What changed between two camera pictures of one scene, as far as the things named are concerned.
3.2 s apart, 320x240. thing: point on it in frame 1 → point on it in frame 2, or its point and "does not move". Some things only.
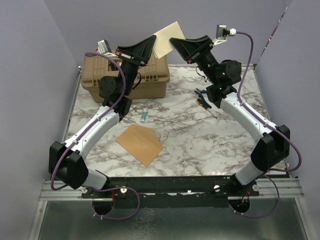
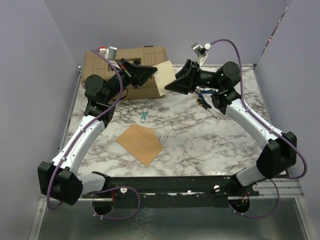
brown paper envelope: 142,142 does not move
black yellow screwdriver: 201,102 does not move
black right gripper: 193,50 → 186,83
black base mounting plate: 173,191 does not move
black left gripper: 140,51 → 139,75
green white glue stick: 144,116 does not move
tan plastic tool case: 151,81 does not move
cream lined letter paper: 162,44 → 164,75
